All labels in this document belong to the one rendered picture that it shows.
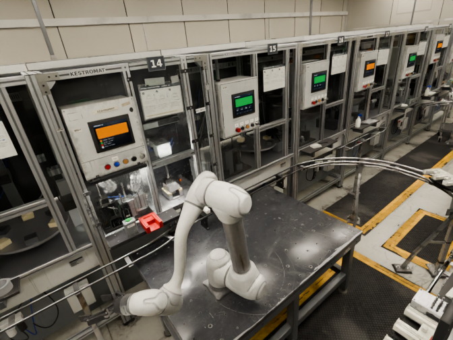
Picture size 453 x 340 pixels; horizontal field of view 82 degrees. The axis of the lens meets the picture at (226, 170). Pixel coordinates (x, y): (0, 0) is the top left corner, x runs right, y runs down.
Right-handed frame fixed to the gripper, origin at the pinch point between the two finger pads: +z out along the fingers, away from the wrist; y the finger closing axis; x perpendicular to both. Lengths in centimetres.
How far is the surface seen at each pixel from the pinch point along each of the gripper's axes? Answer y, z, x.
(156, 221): -73, 4, -12
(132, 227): -59, 15, -16
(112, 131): -57, -2, -82
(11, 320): 2, 61, 1
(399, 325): -31, -131, 47
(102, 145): -52, 5, -76
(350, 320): -110, -107, 115
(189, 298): -42, -22, 31
